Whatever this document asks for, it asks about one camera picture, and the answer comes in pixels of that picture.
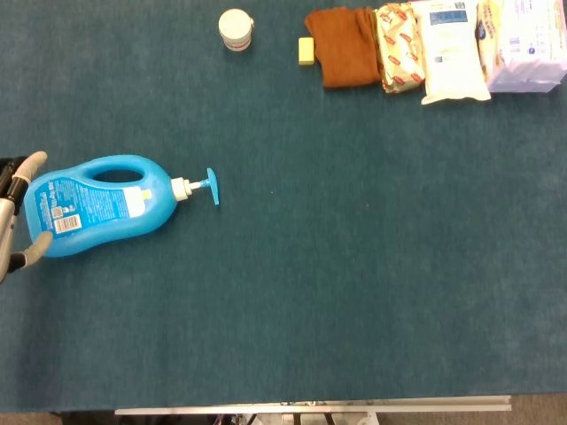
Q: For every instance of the white wipes pack blue label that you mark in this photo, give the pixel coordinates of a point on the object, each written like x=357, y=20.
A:
x=452, y=53

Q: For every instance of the aluminium table edge rail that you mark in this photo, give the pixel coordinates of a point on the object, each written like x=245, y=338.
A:
x=310, y=405

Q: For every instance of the cream red-print snack pack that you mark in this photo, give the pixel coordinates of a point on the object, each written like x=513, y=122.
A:
x=401, y=48

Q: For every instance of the blue detergent pump bottle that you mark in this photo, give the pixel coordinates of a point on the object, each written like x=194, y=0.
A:
x=102, y=212

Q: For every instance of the lavender and cream tissue pack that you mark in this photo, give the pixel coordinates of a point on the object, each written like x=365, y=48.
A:
x=531, y=40

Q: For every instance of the white round plastic jar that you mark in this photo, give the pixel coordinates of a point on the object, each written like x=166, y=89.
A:
x=235, y=26

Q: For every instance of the brown folded towel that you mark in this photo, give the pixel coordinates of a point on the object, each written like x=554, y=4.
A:
x=343, y=48

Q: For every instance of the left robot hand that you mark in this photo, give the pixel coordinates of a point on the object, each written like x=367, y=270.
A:
x=6, y=221

